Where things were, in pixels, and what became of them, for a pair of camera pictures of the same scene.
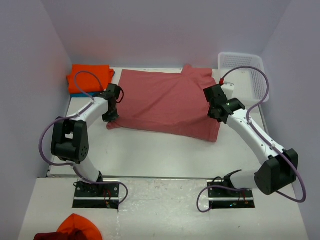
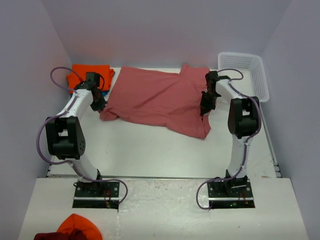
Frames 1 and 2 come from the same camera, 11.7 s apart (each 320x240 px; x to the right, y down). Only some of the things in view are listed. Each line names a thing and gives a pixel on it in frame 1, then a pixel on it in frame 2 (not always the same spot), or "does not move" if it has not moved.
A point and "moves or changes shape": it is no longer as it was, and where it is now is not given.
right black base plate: x=226 y=197 does not move
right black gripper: x=211 y=116 → x=206 y=108
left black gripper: x=110 y=118 → x=100 y=106
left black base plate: x=96 y=196 does not move
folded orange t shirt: x=87 y=82 does not move
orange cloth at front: x=76 y=221 does not move
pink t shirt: x=172 y=104 moves or changes shape
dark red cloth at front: x=76 y=235 does not move
